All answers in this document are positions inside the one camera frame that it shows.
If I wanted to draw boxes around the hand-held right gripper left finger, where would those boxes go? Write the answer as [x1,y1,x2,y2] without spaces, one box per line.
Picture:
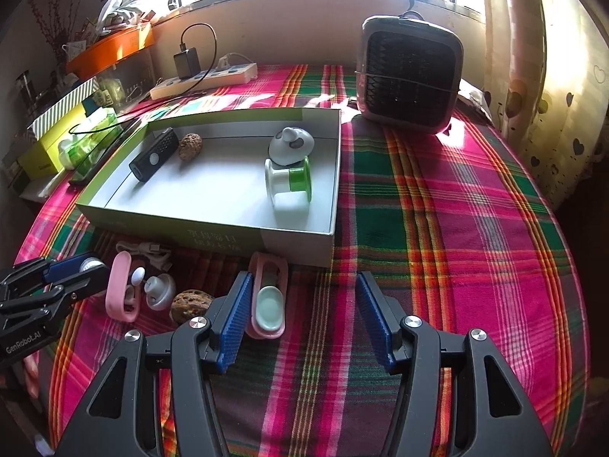
[56,270,254,457]

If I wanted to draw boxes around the grey white round panda device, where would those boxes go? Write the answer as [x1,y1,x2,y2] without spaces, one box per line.
[268,127,315,165]

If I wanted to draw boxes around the green bottle pack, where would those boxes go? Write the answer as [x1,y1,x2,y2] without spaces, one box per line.
[57,107,117,169]

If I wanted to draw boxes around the green and white cardboard box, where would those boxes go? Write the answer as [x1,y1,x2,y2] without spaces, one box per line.
[75,107,343,268]

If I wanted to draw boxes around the yellow-green box striped lid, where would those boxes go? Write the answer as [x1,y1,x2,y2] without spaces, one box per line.
[2,78,98,177]

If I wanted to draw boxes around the white usb cable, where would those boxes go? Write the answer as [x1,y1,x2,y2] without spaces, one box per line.
[116,242,173,272]

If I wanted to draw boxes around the heart print curtain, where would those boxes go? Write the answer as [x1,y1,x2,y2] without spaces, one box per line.
[483,0,609,210]

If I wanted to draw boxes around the white cloth bundle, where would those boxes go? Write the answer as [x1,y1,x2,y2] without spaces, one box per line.
[457,81,493,122]

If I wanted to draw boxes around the small brown walnut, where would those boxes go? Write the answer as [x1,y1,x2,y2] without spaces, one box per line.
[178,133,204,158]

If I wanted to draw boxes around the black charger plug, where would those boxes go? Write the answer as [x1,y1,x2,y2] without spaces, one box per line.
[174,48,198,80]

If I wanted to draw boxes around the green and white spool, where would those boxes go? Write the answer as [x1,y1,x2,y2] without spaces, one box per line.
[264,155,313,210]

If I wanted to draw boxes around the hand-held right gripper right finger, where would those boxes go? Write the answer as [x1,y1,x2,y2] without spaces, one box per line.
[355,270,555,457]

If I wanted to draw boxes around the small white ball-top knob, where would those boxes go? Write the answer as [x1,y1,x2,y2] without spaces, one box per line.
[131,268,178,311]

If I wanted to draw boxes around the orange plastic tray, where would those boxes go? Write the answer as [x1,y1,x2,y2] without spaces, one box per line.
[65,24,155,81]

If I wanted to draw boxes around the black charger cable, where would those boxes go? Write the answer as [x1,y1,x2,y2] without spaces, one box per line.
[180,23,218,93]

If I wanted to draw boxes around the plaid tablecloth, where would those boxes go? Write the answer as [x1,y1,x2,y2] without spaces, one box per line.
[16,62,591,457]

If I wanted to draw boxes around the pile of papers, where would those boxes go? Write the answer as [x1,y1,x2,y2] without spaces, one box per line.
[71,0,153,46]

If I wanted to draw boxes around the black perforated remote device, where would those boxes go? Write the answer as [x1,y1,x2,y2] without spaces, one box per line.
[128,127,178,182]

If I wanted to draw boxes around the grey desktop air cooler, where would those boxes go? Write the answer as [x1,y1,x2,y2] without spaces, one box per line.
[354,14,464,135]

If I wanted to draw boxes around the white round device pink strap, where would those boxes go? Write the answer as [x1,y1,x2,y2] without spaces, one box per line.
[82,251,144,322]

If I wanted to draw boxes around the red flower branches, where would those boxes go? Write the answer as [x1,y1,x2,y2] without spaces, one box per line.
[29,0,72,62]

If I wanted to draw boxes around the large brown walnut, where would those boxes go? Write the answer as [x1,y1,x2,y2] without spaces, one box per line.
[171,288,215,325]

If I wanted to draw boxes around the white power strip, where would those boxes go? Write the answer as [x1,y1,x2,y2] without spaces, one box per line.
[150,63,259,101]

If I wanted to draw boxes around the pink clip with white dish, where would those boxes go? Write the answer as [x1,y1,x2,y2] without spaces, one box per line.
[248,251,289,341]

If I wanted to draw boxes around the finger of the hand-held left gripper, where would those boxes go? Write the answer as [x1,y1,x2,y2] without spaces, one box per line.
[0,252,97,292]
[0,263,110,318]

